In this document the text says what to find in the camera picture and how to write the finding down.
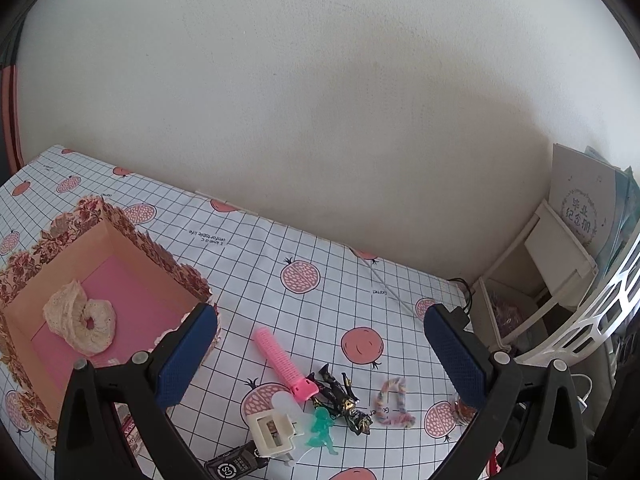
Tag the pink board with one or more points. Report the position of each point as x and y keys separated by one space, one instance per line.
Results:
x=7 y=110

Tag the black toy car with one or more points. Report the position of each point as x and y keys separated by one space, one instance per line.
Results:
x=230 y=465

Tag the black power adapter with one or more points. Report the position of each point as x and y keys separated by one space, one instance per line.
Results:
x=462 y=317

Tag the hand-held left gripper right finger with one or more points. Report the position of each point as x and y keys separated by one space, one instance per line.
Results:
x=457 y=360

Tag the cream lace scrunchie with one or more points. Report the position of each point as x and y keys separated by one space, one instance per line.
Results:
x=70 y=310

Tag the green plastic figurine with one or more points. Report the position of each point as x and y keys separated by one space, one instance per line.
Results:
x=322 y=427

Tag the black gold candy wrapper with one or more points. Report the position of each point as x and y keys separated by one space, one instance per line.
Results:
x=340 y=400

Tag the white wreath print booklet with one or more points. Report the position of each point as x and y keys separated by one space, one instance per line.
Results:
x=585 y=190

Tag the white square clip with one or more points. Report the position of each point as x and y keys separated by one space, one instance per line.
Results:
x=260 y=425

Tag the pink hair roller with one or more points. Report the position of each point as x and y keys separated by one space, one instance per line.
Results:
x=275 y=355

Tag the white lattice plastic basket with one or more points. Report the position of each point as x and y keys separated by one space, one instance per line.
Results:
x=585 y=330

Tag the checked cloth covered desktop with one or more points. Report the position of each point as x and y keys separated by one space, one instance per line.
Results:
x=300 y=240

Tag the white shelf unit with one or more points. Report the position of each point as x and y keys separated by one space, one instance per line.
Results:
x=555 y=250

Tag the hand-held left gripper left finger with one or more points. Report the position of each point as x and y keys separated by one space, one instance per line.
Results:
x=187 y=355

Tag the floral paper box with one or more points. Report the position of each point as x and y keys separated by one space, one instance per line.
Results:
x=140 y=260

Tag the glass jar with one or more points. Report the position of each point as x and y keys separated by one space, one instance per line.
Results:
x=461 y=417

